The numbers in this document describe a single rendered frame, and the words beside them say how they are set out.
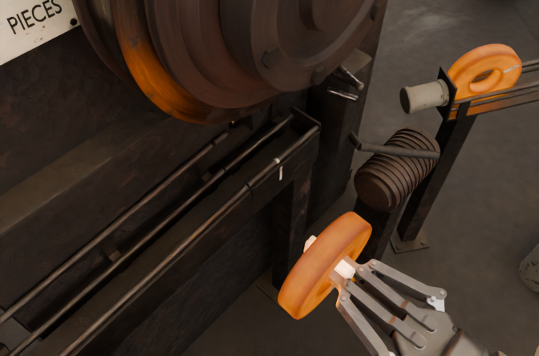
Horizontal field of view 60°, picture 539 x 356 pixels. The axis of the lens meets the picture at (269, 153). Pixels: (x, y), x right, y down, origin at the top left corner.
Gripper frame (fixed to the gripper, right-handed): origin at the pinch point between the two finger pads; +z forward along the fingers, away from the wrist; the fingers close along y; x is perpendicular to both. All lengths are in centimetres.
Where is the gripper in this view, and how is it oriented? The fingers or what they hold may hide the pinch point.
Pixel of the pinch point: (328, 260)
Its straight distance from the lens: 61.9
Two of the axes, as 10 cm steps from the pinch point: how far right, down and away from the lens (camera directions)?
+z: -7.3, -5.6, 3.9
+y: 6.8, -5.7, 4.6
